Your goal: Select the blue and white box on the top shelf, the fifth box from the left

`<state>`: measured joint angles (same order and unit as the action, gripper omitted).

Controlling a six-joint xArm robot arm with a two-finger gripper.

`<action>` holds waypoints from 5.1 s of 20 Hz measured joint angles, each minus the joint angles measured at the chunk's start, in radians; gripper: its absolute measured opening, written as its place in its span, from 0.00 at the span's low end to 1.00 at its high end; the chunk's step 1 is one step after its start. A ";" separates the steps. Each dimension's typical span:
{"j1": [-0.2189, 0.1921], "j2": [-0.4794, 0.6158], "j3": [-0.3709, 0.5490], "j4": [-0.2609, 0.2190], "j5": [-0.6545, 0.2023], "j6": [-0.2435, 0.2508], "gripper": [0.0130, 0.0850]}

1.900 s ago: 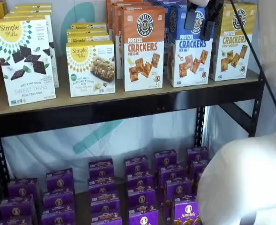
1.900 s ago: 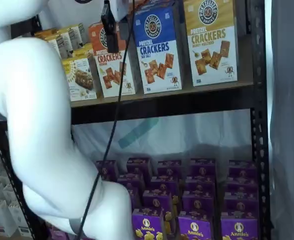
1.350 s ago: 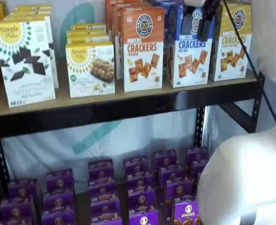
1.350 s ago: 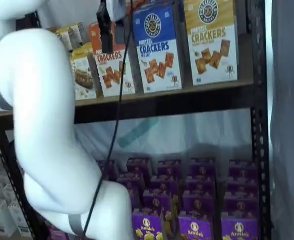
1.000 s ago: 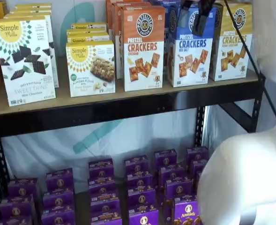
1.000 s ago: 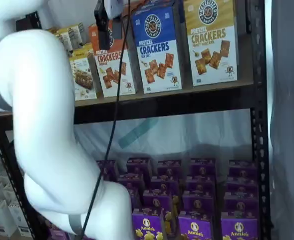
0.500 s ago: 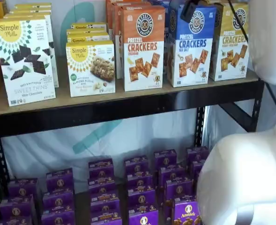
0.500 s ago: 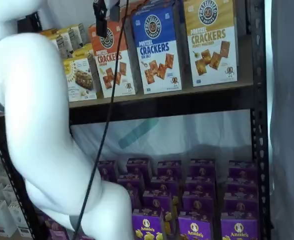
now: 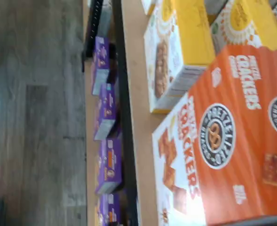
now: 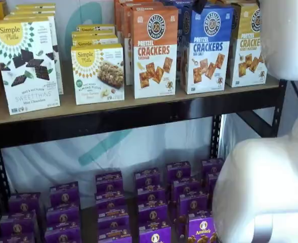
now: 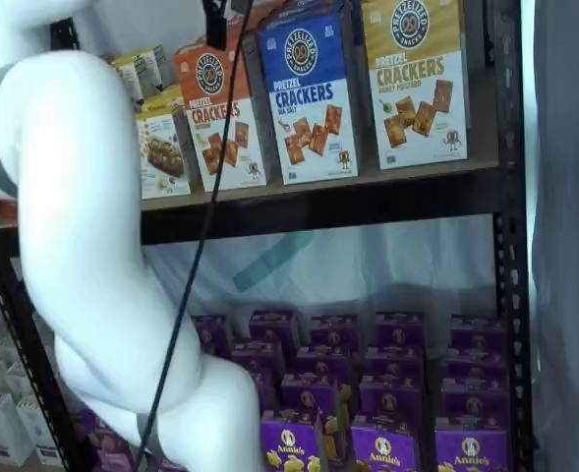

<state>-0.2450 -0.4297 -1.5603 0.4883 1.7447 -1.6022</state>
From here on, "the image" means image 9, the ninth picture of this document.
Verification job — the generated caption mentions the purple Annie's snack box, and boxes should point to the purple Annie's snack box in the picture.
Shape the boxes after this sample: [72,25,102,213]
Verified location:
[93,83,117,141]
[95,193,122,226]
[91,36,111,96]
[95,138,123,195]

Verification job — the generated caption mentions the Simple Mills sweet thins box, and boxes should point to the Simple Mills sweet thins box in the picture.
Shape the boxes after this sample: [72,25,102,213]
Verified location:
[140,0,164,16]

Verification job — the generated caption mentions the orange pretzel crackers box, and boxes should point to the orange pretzel crackers box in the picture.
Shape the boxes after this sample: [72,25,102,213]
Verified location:
[151,44,277,226]

